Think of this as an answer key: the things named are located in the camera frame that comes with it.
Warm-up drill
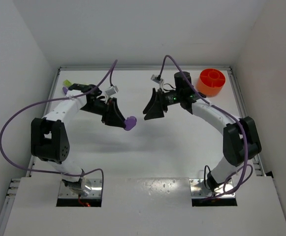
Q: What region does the purple lego piece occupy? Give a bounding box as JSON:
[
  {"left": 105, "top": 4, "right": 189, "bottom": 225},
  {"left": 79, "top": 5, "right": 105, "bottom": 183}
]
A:
[{"left": 124, "top": 116, "right": 137, "bottom": 131}]

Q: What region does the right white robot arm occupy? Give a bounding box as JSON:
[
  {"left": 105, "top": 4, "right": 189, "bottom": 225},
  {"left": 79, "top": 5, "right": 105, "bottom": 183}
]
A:
[{"left": 143, "top": 71, "right": 261, "bottom": 191}]

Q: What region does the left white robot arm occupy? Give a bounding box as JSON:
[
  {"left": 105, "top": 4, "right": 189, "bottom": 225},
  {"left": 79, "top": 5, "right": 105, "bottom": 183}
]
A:
[{"left": 31, "top": 84, "right": 137, "bottom": 192}]

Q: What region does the yellow-green lego brick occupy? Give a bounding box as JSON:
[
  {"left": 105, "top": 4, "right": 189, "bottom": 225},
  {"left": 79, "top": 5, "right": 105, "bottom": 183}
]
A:
[{"left": 63, "top": 80, "right": 72, "bottom": 88}]

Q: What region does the orange round divided container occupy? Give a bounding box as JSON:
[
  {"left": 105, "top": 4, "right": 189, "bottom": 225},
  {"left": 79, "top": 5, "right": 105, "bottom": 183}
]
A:
[{"left": 195, "top": 68, "right": 226, "bottom": 97}]

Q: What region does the white front cover board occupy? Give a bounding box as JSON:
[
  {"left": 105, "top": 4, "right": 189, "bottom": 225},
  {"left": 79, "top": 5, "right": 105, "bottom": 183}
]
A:
[{"left": 4, "top": 177, "right": 286, "bottom": 236}]

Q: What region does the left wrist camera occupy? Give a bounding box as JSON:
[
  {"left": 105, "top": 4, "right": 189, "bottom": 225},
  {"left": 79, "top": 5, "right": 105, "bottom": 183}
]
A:
[{"left": 105, "top": 86, "right": 119, "bottom": 96}]

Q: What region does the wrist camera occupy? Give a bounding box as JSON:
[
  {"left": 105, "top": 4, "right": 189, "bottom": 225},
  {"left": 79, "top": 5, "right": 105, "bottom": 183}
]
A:
[
  {"left": 151, "top": 75, "right": 162, "bottom": 84},
  {"left": 105, "top": 86, "right": 119, "bottom": 96}
]

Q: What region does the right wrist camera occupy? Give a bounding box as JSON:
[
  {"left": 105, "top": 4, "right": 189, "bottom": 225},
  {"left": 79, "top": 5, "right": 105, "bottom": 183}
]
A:
[{"left": 151, "top": 75, "right": 162, "bottom": 84}]

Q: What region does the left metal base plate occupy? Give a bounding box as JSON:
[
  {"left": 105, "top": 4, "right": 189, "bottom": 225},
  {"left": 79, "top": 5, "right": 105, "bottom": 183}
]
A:
[{"left": 58, "top": 178, "right": 102, "bottom": 199}]

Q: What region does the metal base plate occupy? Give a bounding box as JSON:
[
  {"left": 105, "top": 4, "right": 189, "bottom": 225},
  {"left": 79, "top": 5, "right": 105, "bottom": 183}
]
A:
[
  {"left": 189, "top": 178, "right": 235, "bottom": 199},
  {"left": 58, "top": 178, "right": 102, "bottom": 199}
]

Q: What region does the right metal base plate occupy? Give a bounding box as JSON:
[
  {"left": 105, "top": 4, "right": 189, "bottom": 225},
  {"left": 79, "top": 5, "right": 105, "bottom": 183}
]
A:
[{"left": 189, "top": 178, "right": 235, "bottom": 199}]

